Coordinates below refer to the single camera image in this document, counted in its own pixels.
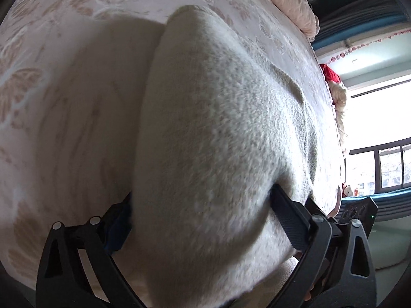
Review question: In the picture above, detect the red cushion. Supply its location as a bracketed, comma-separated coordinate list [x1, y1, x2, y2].
[319, 63, 341, 84]

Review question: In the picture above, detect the window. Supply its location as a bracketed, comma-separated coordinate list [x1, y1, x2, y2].
[344, 76, 411, 197]

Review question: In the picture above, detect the cream crumpled cloth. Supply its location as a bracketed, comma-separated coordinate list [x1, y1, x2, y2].
[330, 82, 351, 156]

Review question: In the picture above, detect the red bead garland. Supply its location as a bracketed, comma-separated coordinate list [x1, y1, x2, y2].
[324, 28, 411, 67]

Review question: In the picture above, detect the pink floral bed blanket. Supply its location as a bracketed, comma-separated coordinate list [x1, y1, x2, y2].
[0, 0, 347, 308]

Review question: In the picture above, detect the pink duvet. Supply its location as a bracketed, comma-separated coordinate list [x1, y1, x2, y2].
[247, 0, 321, 41]

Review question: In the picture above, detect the cream sweater with black hearts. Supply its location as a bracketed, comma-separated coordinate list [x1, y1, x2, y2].
[132, 5, 322, 308]

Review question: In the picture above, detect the grey striped curtain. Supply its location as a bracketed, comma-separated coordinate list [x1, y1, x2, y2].
[309, 0, 411, 43]

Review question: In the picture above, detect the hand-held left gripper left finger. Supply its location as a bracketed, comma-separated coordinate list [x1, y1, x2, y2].
[35, 191, 146, 308]

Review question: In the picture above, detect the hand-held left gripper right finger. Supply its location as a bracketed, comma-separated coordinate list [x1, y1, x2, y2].
[271, 184, 378, 308]

